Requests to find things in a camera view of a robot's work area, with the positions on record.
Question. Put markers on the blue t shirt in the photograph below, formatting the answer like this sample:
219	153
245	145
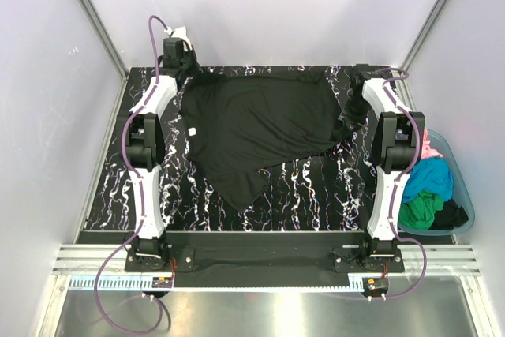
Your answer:
432	175

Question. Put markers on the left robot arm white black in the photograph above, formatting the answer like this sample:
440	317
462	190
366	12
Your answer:
143	146

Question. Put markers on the right aluminium frame post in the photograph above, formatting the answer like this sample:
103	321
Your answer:
429	24

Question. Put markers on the white slotted cable duct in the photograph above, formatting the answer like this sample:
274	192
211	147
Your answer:
349	284

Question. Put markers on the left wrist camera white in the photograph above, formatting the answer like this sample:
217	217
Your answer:
180	33

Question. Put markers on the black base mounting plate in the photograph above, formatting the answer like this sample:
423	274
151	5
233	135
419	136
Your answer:
334	239

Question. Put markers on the black t shirt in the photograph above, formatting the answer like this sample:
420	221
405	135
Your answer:
449	217
237	126

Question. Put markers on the aluminium frame post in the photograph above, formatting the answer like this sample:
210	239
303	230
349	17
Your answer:
104	37
429	24

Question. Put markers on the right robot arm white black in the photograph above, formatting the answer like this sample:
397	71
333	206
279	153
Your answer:
396	148

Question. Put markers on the green t shirt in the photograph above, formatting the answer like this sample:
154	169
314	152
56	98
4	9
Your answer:
418	212

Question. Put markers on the pink t shirt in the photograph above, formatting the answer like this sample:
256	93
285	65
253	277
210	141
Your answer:
427	151

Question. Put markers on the aluminium rail profile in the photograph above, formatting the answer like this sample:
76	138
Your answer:
441	259

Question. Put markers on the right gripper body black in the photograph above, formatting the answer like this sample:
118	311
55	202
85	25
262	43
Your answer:
353	107

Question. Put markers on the teal plastic laundry basket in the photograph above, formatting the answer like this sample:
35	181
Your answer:
460	192

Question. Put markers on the black t shirt in basket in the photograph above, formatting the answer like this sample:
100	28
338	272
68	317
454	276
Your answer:
449	217

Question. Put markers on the left aluminium frame post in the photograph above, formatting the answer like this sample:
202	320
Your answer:
104	37

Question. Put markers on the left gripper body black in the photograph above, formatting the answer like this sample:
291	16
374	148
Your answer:
189	67

